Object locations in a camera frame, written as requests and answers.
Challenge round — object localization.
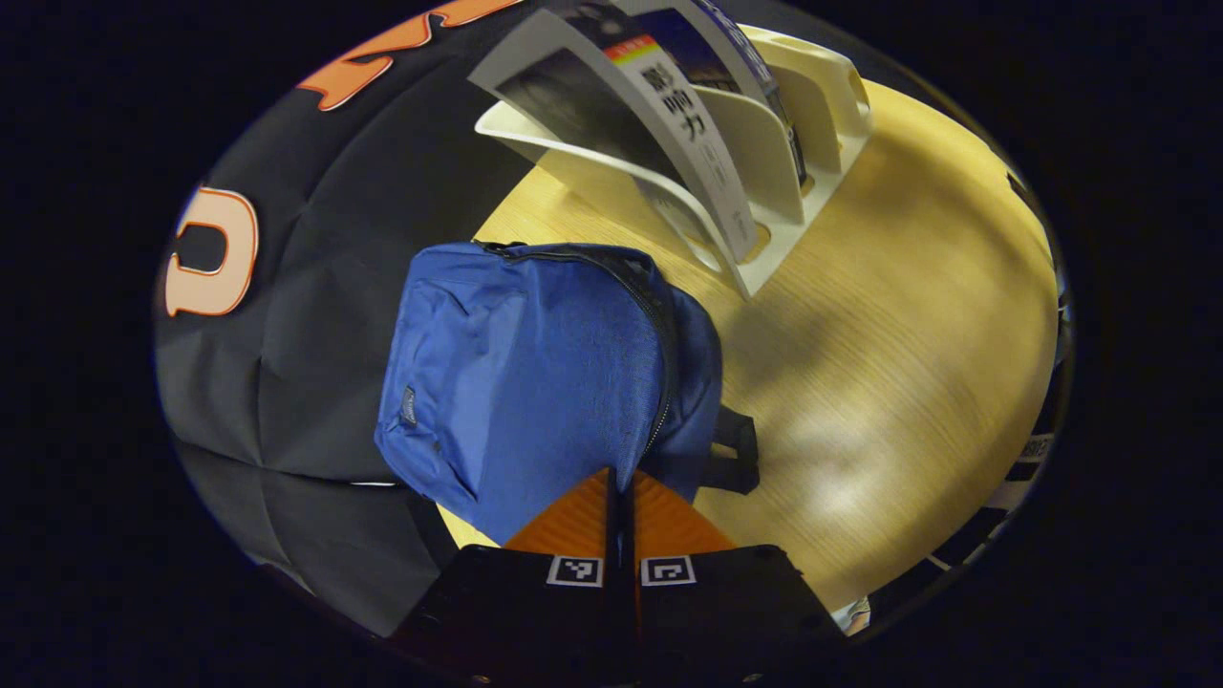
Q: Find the blue night cover book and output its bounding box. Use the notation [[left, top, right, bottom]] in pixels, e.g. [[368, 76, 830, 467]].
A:
[[611, 0, 808, 187]]

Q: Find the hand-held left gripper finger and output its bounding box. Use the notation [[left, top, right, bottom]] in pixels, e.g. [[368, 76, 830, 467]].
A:
[[392, 466, 632, 684], [621, 468, 847, 684]]

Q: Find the blue schoolbag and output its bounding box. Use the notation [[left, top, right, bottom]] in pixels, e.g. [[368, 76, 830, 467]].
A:
[[373, 241, 761, 546]]

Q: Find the white bookshelf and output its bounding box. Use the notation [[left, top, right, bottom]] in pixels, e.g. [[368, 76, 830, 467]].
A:
[[475, 24, 873, 300]]

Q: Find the grey portrait cover book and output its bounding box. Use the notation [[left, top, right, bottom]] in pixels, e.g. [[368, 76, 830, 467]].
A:
[[468, 8, 761, 264]]

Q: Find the black backdrop cloth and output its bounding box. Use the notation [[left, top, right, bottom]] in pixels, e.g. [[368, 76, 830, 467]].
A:
[[153, 0, 574, 639]]

